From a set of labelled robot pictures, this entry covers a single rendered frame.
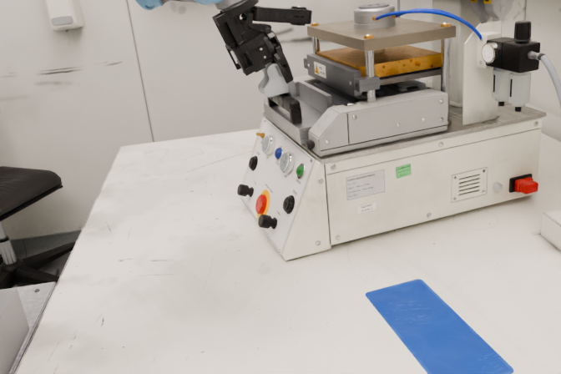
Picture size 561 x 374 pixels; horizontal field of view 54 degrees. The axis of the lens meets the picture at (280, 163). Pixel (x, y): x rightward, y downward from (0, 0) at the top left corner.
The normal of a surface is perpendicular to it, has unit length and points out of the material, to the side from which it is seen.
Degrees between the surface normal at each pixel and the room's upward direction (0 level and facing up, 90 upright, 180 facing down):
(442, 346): 0
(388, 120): 90
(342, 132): 90
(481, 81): 90
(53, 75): 90
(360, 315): 0
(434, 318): 0
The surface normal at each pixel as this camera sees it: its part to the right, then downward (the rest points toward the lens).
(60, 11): 0.12, 0.35
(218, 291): -0.10, -0.93
